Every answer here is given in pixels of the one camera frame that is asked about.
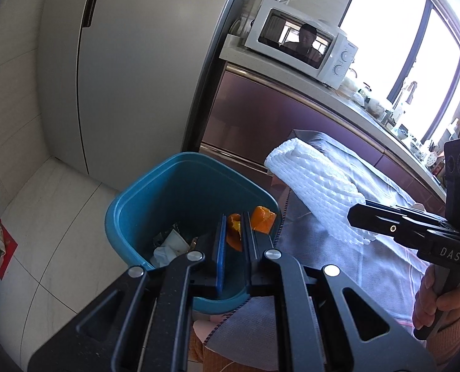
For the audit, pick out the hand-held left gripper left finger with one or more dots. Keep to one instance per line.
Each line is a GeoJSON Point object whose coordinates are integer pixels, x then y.
{"type": "Point", "coordinates": [221, 255]}

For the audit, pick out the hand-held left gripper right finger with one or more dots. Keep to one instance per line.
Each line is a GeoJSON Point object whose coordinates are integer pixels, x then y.
{"type": "Point", "coordinates": [247, 255]}

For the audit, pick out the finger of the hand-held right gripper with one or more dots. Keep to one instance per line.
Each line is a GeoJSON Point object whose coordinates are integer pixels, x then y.
{"type": "Point", "coordinates": [396, 207]}
{"type": "Point", "coordinates": [377, 224]}

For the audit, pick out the orange peel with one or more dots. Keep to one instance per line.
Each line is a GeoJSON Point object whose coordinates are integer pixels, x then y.
{"type": "Point", "coordinates": [263, 219]}

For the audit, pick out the white foam fruit net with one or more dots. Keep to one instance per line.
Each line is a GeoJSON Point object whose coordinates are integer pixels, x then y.
{"type": "Point", "coordinates": [315, 178]}

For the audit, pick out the blue plastic waste bin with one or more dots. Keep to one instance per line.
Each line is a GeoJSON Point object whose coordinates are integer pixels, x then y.
{"type": "Point", "coordinates": [175, 186]}

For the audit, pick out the person's right forearm pink sleeve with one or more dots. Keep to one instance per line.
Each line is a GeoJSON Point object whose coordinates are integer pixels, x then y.
{"type": "Point", "coordinates": [458, 341]}

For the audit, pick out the person's right hand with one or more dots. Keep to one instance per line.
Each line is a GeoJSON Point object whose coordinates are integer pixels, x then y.
{"type": "Point", "coordinates": [452, 298]}

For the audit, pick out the white crumpled tissue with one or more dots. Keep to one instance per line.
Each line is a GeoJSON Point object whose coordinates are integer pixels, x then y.
{"type": "Point", "coordinates": [171, 244]}

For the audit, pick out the grey checked tablecloth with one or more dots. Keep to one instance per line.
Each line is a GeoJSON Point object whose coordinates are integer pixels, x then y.
{"type": "Point", "coordinates": [330, 271]}

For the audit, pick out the person's orange knit clothing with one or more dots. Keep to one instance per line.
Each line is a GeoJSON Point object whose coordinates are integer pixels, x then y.
{"type": "Point", "coordinates": [204, 352]}

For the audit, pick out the metal kitchen faucet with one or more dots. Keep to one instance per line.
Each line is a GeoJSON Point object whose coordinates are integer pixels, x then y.
{"type": "Point", "coordinates": [402, 99]}

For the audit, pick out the brown kitchen cabinet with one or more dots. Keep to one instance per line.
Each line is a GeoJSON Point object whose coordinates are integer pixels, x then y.
{"type": "Point", "coordinates": [253, 108]}

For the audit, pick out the white microwave oven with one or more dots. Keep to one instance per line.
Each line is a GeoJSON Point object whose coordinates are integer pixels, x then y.
{"type": "Point", "coordinates": [342, 58]}

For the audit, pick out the kitchen window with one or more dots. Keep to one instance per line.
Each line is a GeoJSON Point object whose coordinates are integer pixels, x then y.
{"type": "Point", "coordinates": [388, 27]}

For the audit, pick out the grey refrigerator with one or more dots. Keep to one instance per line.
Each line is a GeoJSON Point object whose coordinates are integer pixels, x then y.
{"type": "Point", "coordinates": [136, 66]}

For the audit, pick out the red paper sheet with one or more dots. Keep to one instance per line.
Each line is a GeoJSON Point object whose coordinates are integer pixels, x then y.
{"type": "Point", "coordinates": [9, 246]}

